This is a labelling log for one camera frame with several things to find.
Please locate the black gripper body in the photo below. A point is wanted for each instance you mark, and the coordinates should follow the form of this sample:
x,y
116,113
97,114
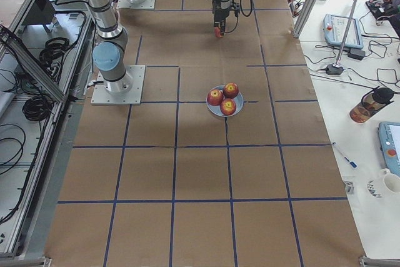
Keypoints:
x,y
219,11

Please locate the red yellow striped apple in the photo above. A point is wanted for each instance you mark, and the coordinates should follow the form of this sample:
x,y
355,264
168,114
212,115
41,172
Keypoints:
x,y
217,32

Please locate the red apple with yellow top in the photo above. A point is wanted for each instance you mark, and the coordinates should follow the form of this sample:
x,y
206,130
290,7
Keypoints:
x,y
230,90

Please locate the dark red apple on plate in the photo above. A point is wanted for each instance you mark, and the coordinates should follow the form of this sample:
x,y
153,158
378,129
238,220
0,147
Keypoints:
x,y
215,97

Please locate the red apple front on plate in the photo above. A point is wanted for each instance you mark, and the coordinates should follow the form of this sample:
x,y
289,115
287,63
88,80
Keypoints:
x,y
228,107

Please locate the teach pendant upper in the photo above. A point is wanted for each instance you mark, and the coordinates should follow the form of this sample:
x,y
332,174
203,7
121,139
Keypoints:
x,y
334,27

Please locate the teach pendant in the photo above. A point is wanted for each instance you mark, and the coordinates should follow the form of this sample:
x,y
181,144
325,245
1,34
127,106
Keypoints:
x,y
334,27
388,133

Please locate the metal rod with green tip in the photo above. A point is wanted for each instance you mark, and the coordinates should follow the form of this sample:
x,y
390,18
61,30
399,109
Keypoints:
x,y
337,64

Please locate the black power adapter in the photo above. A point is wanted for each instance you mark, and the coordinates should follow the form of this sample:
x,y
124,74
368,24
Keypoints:
x,y
357,54

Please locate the glass jug with black lid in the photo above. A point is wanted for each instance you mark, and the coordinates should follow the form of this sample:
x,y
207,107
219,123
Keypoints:
x,y
371,103

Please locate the blue white pen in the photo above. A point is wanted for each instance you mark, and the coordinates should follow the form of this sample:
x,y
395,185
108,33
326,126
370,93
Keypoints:
x,y
349,161

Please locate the teach pendant lower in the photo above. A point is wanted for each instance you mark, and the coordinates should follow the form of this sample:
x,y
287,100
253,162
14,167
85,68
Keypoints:
x,y
388,133

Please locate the white mug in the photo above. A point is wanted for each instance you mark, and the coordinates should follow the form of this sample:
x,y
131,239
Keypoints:
x,y
386,184

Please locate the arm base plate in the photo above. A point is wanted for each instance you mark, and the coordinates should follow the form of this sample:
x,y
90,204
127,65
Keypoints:
x,y
128,90
134,4

